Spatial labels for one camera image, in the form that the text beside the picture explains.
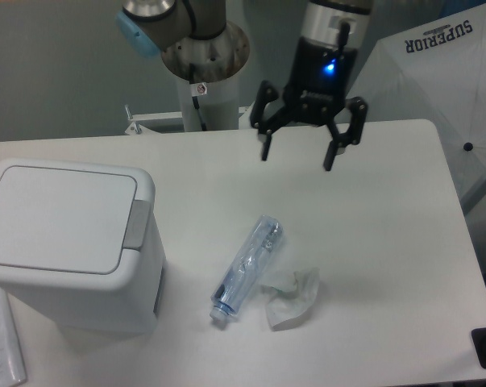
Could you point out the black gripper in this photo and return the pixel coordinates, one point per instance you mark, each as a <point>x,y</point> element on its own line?
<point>314,94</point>

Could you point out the white umbrella with lettering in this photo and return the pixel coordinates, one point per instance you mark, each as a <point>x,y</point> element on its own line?
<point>435,72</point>

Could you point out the clear plastic bottle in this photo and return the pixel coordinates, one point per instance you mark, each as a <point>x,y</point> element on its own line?
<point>246,268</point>

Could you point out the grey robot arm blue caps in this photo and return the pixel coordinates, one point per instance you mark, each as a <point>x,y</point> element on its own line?
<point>151,27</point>

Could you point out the white metal base frame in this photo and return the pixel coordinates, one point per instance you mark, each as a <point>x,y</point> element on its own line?
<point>206,118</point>

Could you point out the white trash can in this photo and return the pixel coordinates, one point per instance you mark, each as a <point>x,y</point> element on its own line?
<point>79,243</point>

